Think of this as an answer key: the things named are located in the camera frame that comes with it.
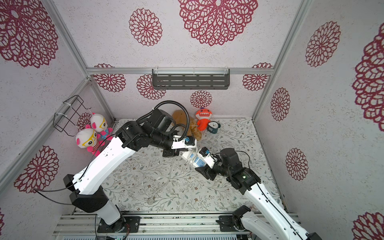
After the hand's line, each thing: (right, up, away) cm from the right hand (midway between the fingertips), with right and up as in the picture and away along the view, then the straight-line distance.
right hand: (200, 161), depth 72 cm
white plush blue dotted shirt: (-62, +19, +21) cm, 68 cm away
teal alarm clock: (+12, +18, +37) cm, 43 cm away
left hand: (-8, +8, -8) cm, 14 cm away
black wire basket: (-68, +27, +6) cm, 73 cm away
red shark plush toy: (+5, +27, +42) cm, 50 cm away
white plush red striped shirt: (-63, +11, +10) cm, 64 cm away
